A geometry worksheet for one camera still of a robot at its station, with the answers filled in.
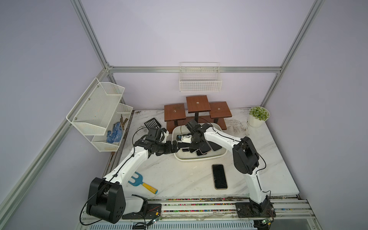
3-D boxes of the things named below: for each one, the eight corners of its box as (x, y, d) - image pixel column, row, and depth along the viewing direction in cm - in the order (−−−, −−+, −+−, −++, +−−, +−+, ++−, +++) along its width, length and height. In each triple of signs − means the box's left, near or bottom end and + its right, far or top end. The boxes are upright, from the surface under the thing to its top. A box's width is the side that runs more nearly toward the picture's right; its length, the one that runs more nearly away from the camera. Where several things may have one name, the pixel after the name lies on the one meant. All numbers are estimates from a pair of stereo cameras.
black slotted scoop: (151, 133, 108) (150, 130, 106) (145, 125, 114) (144, 122, 111) (161, 127, 112) (161, 124, 110) (155, 119, 117) (154, 117, 115)
